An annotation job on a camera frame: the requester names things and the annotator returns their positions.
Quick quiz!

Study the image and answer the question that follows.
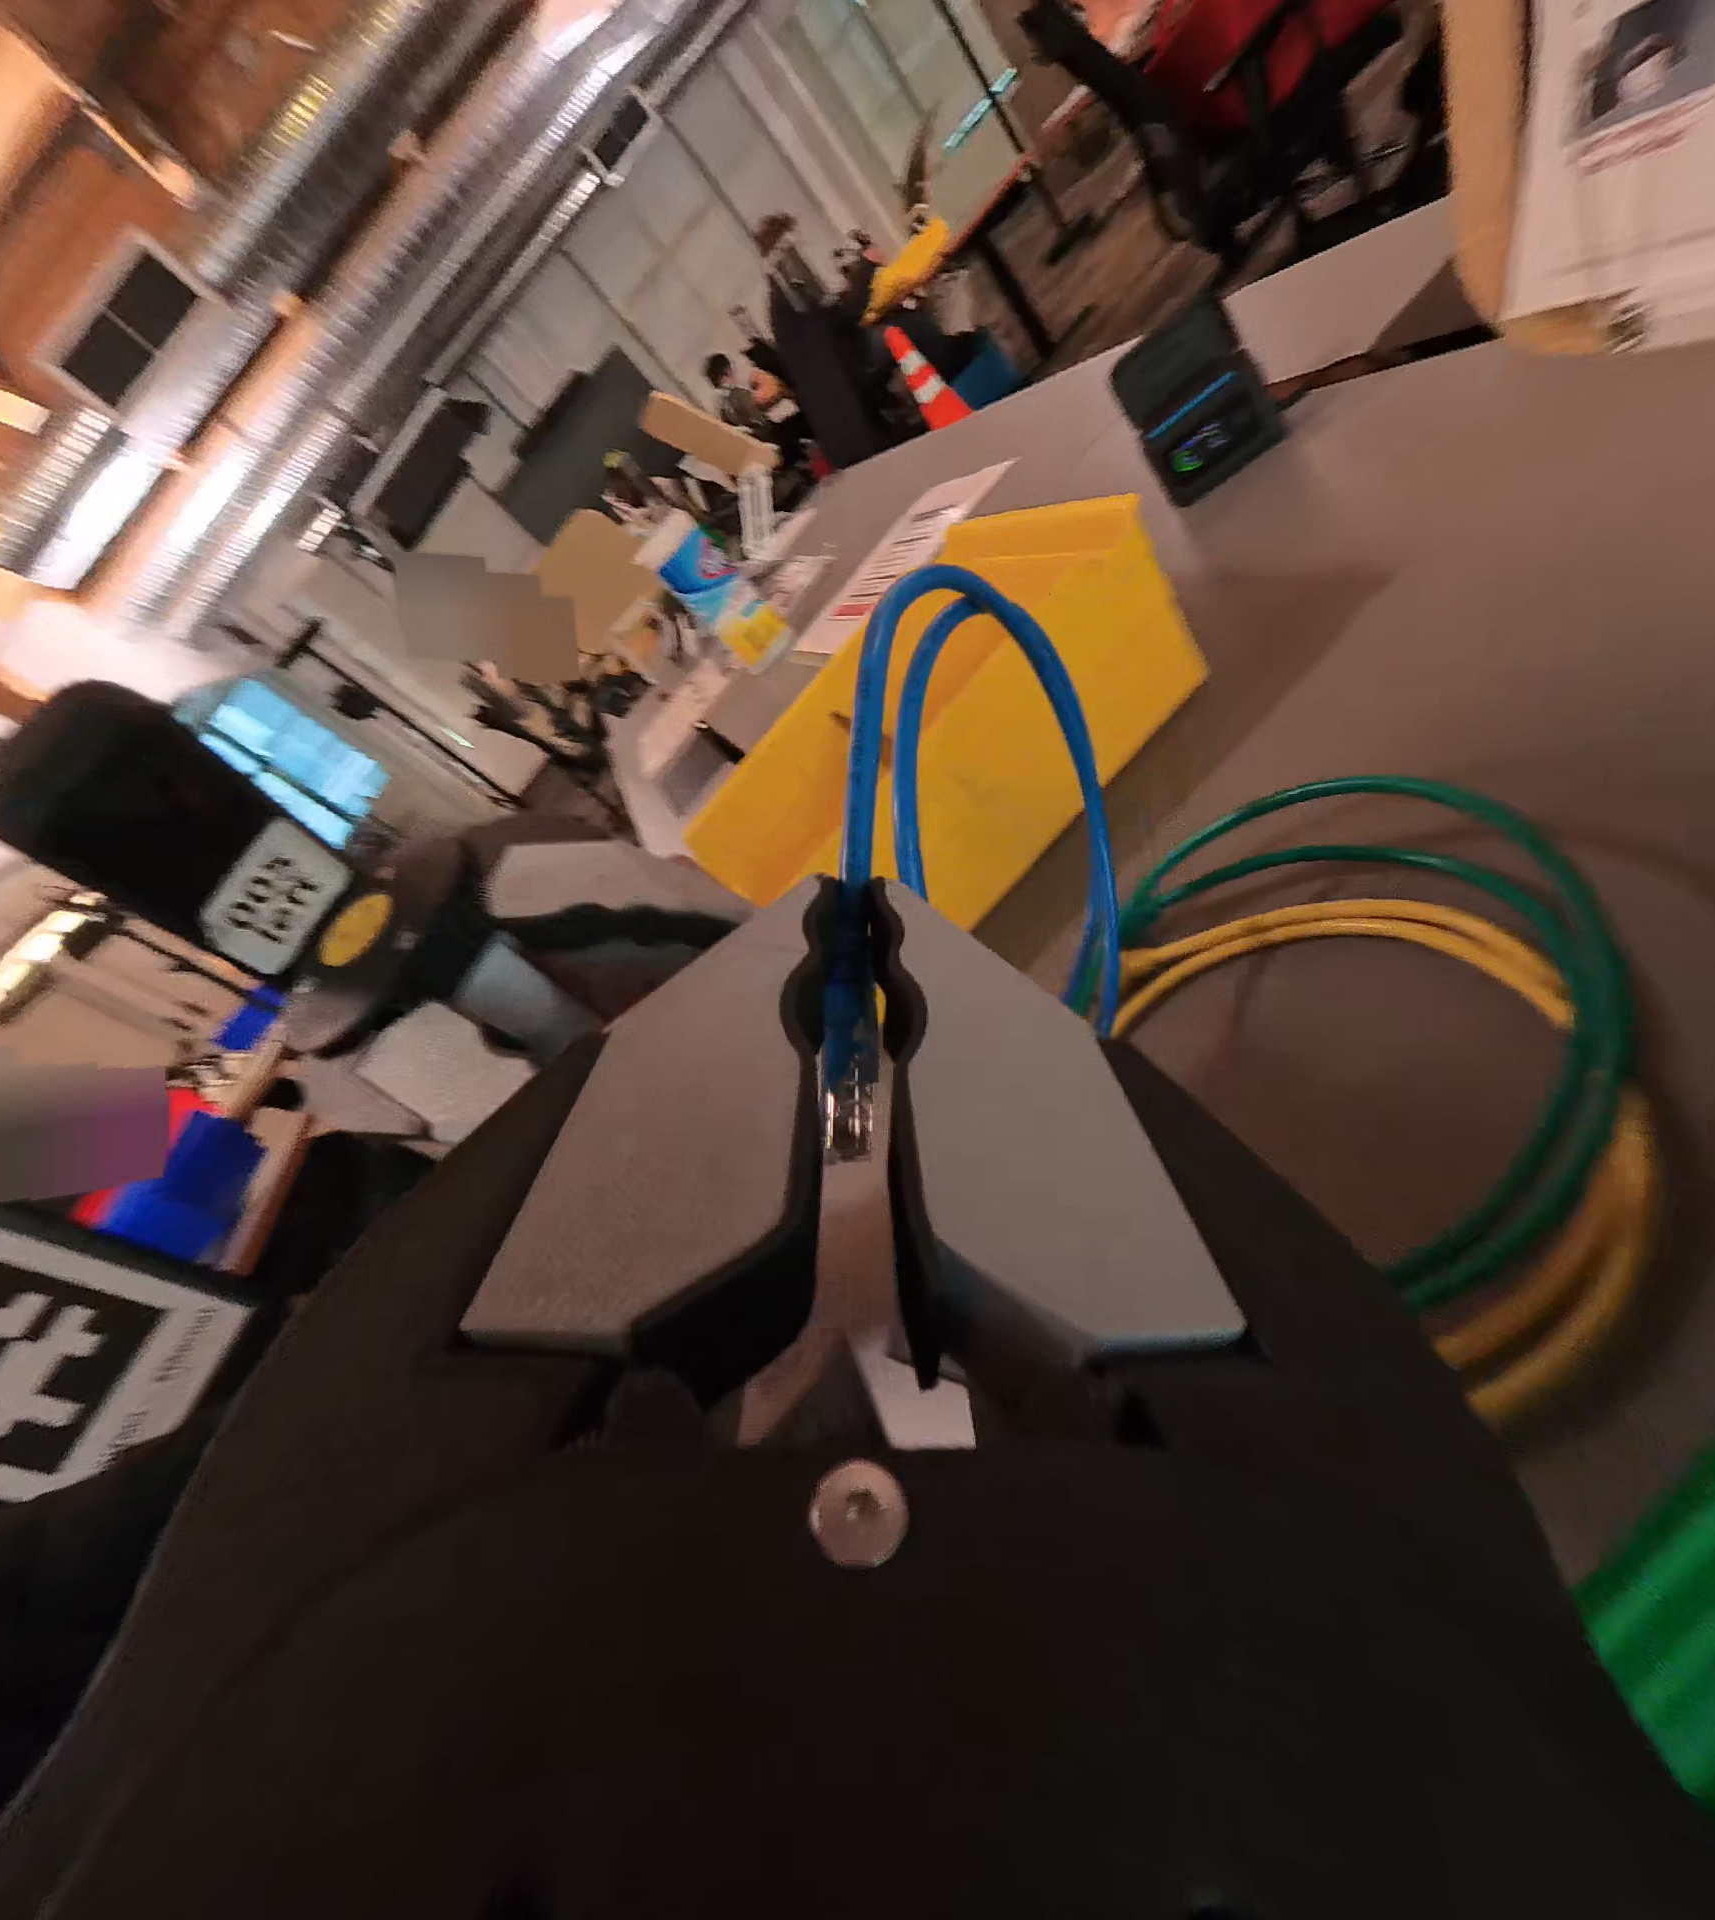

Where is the yellow plastic bin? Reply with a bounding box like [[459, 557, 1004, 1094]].
[[685, 493, 1214, 936]]

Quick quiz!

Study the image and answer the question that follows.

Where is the wipes canister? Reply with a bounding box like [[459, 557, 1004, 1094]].
[[653, 514, 794, 673]]

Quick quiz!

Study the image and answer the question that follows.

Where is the orange traffic cone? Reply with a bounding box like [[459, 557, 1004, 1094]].
[[880, 323, 974, 432]]

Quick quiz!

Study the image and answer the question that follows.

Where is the black and white marker board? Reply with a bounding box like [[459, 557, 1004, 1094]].
[[0, 1200, 263, 1513]]

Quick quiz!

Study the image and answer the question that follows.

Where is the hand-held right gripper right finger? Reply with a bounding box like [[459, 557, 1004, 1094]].
[[870, 876, 1252, 1387]]

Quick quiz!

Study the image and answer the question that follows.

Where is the small black device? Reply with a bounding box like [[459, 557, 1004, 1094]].
[[1110, 296, 1290, 512]]

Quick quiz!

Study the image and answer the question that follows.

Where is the green ethernet cable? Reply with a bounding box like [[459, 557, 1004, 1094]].
[[1068, 774, 1642, 1311]]

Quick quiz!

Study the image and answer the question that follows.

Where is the blue plastic bin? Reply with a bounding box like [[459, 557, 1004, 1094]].
[[71, 1111, 309, 1267]]

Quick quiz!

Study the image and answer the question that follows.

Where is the yellow ethernet cable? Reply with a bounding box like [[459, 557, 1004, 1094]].
[[1110, 896, 1664, 1422]]

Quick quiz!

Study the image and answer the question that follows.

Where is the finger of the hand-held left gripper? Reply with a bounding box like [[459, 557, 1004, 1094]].
[[487, 837, 750, 928], [353, 998, 549, 1146]]

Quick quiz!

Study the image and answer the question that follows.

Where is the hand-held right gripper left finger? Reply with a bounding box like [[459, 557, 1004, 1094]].
[[457, 876, 840, 1357]]

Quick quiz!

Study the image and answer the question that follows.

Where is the paper sheet with red print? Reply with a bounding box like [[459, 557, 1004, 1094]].
[[824, 457, 1020, 663]]

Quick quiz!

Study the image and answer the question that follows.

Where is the blue ethernet cable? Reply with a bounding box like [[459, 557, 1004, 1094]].
[[812, 563, 1124, 1168]]

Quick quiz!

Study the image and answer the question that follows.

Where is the wooden display board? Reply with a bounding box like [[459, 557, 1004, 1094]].
[[1442, 0, 1715, 359]]

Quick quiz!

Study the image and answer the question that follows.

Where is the green plastic bin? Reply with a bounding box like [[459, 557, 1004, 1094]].
[[1570, 1351, 1715, 1820]]

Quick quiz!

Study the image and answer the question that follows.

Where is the red and black chair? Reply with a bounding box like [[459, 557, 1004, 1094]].
[[1142, 0, 1400, 96]]

